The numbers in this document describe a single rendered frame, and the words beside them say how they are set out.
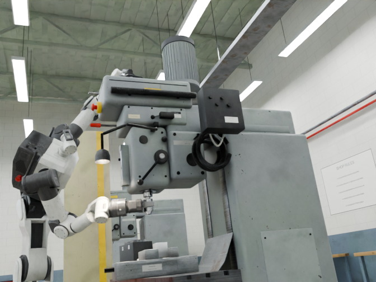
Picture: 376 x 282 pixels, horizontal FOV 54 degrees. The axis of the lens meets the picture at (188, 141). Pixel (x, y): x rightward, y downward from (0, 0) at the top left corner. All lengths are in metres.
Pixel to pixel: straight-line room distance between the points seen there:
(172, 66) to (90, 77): 8.75
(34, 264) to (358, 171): 5.32
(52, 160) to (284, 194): 1.21
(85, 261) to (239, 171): 2.05
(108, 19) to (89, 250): 6.04
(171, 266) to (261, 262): 0.43
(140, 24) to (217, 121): 7.22
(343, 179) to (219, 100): 5.19
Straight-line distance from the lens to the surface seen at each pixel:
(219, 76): 5.63
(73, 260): 3.52
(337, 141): 6.88
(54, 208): 2.01
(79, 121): 2.36
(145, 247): 2.19
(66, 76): 10.82
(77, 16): 8.60
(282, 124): 2.24
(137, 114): 1.88
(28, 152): 2.08
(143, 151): 1.84
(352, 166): 6.64
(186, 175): 1.84
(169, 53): 2.19
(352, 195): 6.67
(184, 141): 1.90
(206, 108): 1.72
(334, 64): 7.10
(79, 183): 3.62
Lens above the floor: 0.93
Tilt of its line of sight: 19 degrees up
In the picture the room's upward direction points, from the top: 6 degrees counter-clockwise
